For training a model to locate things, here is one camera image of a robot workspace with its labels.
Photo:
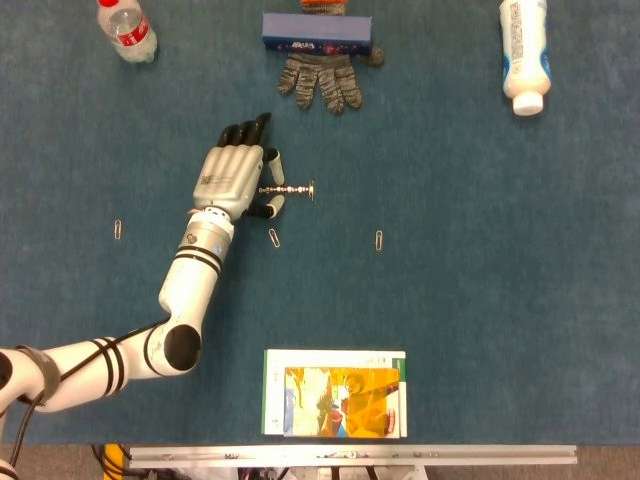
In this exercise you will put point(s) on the grey knit work glove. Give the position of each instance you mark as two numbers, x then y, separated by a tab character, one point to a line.
320	80

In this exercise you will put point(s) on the metal bolt tool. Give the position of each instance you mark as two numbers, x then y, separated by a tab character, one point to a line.
285	190

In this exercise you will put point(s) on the white lotion bottle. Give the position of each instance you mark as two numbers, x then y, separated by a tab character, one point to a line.
525	50

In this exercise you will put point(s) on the aluminium profile rail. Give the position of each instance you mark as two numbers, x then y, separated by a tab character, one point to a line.
450	457

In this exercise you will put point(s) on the white green book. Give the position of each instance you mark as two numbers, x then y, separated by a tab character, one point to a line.
325	357

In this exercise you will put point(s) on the blue rectangular box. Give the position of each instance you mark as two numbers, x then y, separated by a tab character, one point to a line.
316	29

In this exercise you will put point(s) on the yellow post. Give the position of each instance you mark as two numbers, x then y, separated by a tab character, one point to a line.
117	450

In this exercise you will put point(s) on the yellow cover book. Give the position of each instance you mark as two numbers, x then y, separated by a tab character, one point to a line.
360	405

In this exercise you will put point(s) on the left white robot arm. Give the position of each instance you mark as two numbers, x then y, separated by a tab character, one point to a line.
192	285

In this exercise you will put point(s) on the clear bottle red label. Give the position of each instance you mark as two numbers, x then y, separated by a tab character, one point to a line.
131	35

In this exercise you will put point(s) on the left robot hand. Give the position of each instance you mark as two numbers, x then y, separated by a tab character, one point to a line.
227	175

